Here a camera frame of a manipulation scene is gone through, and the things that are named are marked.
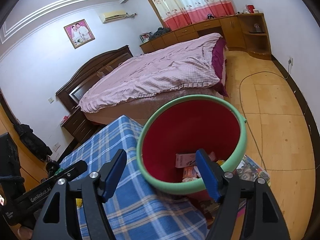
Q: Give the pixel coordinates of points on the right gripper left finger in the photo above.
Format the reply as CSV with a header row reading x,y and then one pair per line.
x,y
59,218

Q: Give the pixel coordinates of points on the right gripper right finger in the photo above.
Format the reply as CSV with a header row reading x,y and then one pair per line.
x,y
208,177

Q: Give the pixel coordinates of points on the white tissue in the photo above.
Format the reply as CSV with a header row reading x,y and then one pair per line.
x,y
189,179

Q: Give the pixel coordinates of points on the orange snack packet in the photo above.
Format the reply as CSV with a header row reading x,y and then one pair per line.
x,y
190,173

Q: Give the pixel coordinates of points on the person's left hand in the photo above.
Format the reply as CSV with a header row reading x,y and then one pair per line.
x,y
25,233

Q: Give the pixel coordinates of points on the wooden wardrobe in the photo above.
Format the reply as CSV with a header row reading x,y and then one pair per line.
x,y
24,184

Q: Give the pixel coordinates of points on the black hanging jacket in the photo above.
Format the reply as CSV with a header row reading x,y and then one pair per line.
x,y
33,143

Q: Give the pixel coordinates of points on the blue plaid tablecloth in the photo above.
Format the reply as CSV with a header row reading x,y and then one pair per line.
x,y
137,210

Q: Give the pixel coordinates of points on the pink carton in bin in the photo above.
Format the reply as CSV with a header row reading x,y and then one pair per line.
x,y
185,160

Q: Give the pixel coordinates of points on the dark wooden nightstand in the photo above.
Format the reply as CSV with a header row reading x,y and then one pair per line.
x,y
79,126

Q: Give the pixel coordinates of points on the red item on nightstand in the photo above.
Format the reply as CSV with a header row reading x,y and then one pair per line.
x,y
64,119

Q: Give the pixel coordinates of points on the red bin green rim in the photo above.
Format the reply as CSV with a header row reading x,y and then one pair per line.
x,y
183,126

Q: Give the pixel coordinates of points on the pink bedspread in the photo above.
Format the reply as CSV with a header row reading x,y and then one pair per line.
x,y
198,63

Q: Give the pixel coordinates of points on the framed wedding photo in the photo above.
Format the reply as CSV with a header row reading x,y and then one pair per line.
x,y
79,33

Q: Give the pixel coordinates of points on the shelf ornament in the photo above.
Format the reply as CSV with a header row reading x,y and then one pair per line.
x,y
257,28

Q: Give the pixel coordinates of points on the black object on desk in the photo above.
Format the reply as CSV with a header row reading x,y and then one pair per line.
x,y
210,17

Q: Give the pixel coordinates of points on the dark clothes pile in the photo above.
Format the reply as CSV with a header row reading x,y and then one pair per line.
x,y
159,32

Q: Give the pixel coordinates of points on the red box on cabinet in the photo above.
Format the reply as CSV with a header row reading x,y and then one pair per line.
x,y
250,8

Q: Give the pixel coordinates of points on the cream and red curtain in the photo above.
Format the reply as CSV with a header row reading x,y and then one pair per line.
x,y
180,13

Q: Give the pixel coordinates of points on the wall power socket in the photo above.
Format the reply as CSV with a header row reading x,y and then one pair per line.
x,y
56,147

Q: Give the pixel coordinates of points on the wall light switch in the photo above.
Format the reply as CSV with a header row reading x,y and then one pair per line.
x,y
51,100

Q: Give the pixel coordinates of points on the dark wooden bed frame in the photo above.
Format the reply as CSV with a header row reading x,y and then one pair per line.
x,y
139,110

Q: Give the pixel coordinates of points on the photo frame on cabinet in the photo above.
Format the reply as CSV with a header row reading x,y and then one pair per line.
x,y
145,37

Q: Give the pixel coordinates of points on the wall air conditioner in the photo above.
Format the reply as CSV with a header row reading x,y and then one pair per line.
x,y
115,15

